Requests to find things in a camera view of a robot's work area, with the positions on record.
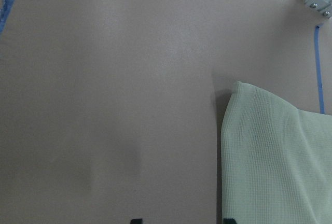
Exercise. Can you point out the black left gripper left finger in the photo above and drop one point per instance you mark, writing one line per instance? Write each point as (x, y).
(136, 221)

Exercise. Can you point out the olive green long-sleeve shirt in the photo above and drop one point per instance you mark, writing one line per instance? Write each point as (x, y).
(276, 160)

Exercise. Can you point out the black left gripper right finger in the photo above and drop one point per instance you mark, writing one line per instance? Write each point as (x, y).
(229, 221)

